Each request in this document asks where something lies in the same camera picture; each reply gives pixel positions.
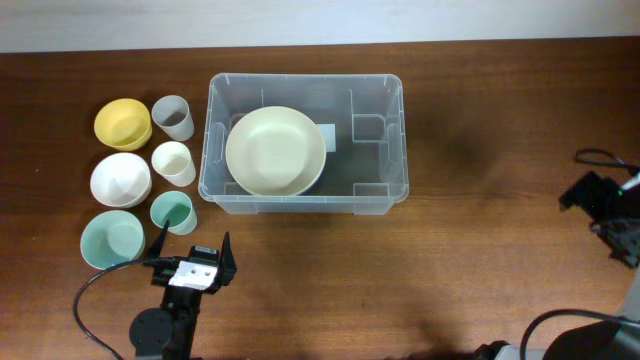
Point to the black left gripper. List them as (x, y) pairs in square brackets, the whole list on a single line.
[(225, 269)]

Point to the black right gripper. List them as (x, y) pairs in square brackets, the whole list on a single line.
[(587, 193)]

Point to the mint green bowl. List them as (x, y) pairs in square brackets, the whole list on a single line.
[(111, 238)]

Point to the beige plate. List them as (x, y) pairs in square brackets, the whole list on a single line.
[(270, 187), (275, 142)]

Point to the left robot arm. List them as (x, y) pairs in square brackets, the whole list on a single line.
[(167, 331)]

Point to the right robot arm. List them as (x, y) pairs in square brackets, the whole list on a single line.
[(607, 337)]

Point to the mint green cup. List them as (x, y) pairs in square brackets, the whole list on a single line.
[(176, 208)]

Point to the cream white cup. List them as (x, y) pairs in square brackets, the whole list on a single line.
[(173, 161)]

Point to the white bowl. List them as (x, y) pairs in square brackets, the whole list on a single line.
[(121, 180)]

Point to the grey cup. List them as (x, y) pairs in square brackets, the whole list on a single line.
[(172, 114)]

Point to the yellow bowl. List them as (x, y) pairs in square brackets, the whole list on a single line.
[(123, 124)]

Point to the clear plastic storage bin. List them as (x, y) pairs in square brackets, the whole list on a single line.
[(366, 175)]

